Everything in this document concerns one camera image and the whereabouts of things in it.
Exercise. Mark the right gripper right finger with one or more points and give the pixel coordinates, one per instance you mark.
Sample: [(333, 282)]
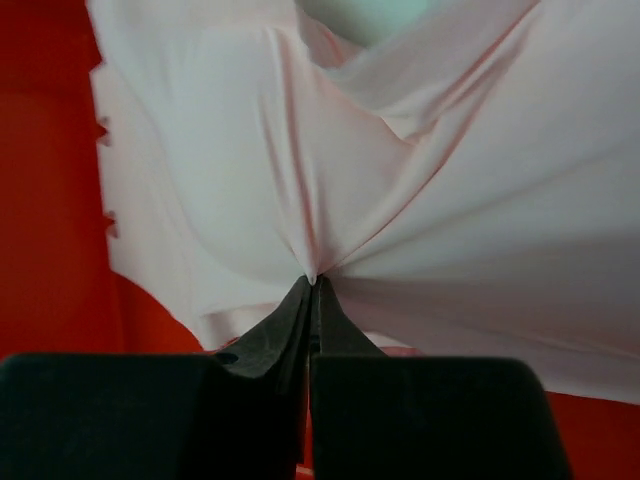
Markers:
[(376, 416)]

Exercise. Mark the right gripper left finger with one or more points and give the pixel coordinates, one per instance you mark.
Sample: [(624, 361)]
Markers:
[(238, 413)]

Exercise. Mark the pink bra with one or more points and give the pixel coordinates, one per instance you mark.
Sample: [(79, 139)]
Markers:
[(469, 184)]

